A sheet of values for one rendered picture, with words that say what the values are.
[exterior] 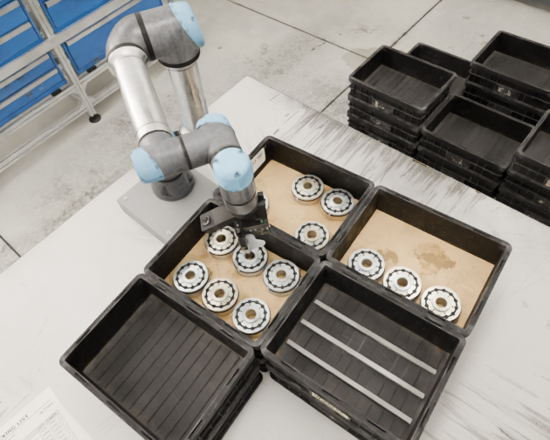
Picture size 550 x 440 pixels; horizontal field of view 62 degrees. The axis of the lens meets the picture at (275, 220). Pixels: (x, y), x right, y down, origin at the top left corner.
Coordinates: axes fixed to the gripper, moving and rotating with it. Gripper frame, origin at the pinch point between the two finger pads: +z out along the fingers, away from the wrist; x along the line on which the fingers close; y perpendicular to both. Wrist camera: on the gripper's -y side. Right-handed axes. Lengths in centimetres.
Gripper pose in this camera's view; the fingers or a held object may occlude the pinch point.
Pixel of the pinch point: (244, 240)
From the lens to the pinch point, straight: 120.4
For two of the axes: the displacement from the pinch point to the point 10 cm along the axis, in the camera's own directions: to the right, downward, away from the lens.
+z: 0.7, 4.6, 8.9
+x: -1.7, -8.7, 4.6
